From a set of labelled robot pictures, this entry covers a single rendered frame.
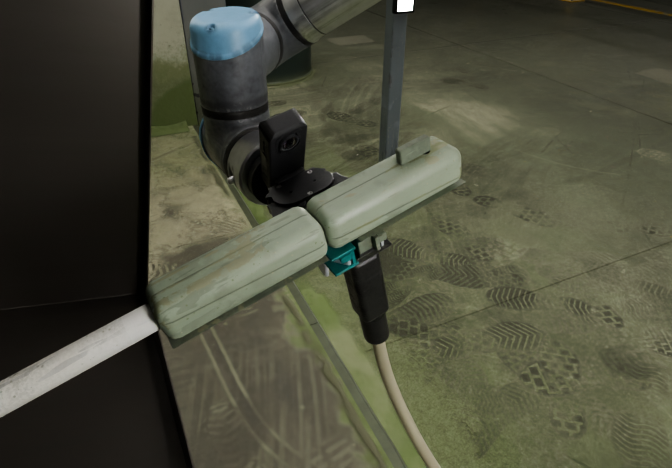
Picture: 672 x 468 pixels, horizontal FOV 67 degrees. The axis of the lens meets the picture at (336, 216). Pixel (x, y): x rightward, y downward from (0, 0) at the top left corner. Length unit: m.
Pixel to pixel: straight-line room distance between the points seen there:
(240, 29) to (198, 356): 0.76
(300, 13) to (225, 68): 0.15
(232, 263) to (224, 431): 0.67
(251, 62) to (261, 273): 0.32
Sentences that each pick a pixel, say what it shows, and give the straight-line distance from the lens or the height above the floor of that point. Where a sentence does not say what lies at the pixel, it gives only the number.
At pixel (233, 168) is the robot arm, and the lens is 0.65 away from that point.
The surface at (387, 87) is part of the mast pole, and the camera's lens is 1.68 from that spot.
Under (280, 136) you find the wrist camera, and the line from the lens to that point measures 0.52.
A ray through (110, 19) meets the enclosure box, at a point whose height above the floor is 0.79.
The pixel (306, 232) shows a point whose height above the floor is 0.66.
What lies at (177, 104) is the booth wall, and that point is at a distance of 2.32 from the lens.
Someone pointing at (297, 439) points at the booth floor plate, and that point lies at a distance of 1.04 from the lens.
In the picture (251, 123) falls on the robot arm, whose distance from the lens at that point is 0.69.
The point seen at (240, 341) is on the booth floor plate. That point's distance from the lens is 1.21.
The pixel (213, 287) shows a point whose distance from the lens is 0.42.
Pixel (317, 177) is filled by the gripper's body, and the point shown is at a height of 0.63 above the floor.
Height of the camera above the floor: 0.90
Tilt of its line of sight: 32 degrees down
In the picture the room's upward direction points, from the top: straight up
